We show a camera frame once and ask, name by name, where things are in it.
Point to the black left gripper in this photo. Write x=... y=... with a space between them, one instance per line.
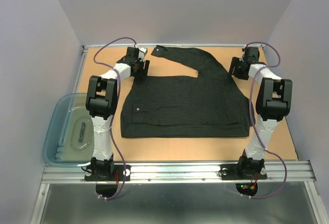
x=145 y=69

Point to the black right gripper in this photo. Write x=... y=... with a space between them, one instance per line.
x=235 y=61

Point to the black pinstriped long sleeve shirt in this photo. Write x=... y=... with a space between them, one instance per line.
x=209 y=105

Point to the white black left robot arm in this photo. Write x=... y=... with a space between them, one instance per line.
x=101 y=102

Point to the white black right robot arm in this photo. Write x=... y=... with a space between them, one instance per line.
x=272 y=105

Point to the clear teal plastic bin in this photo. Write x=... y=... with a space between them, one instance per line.
x=70 y=140

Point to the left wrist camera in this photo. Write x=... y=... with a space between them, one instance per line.
x=142 y=53

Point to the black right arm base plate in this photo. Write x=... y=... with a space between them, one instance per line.
x=232 y=172

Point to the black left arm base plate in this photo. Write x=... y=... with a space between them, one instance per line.
x=116 y=173

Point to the aluminium front mounting rail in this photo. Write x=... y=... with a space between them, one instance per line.
x=173 y=172

